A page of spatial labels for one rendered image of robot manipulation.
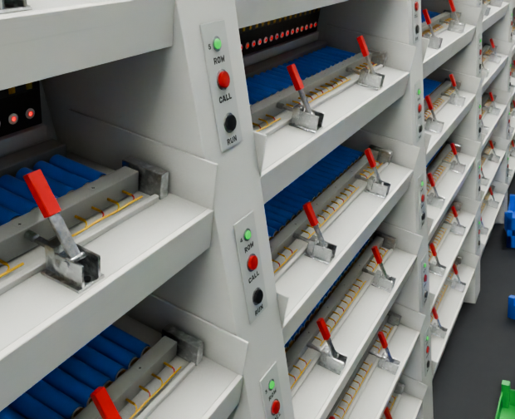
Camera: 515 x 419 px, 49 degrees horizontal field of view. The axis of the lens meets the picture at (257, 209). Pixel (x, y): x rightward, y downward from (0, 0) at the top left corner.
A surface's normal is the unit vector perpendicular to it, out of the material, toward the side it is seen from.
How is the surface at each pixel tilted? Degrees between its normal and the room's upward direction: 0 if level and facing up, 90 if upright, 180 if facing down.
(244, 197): 90
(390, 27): 90
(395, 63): 90
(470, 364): 0
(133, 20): 107
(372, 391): 17
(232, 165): 90
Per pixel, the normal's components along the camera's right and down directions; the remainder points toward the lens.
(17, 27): 0.86, 0.34
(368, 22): -0.49, 0.38
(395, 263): 0.12, -0.86
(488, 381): -0.14, -0.92
